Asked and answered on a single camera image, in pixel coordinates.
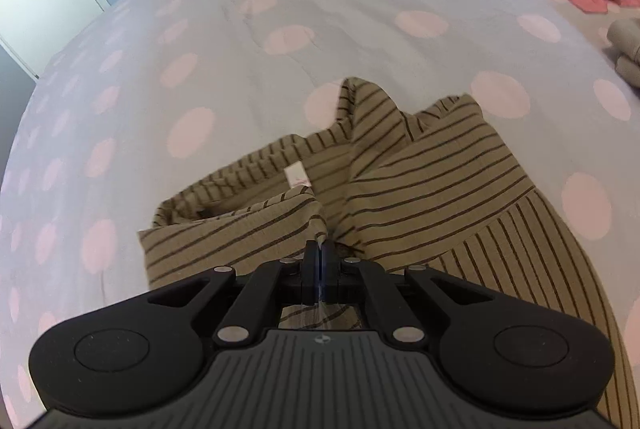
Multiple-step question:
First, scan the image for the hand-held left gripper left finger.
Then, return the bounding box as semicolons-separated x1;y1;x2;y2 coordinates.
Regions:
147;240;320;350

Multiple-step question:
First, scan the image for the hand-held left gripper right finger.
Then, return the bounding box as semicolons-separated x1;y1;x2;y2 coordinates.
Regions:
320;242;493;350

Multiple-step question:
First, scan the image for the tan striped button shirt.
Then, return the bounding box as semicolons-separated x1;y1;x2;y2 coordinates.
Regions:
137;76;626;429

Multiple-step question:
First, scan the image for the polka dot bed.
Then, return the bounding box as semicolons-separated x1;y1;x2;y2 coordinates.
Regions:
0;0;640;429

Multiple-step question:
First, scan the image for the beige folded cloth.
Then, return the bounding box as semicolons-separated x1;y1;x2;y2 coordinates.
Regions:
606;18;640;87

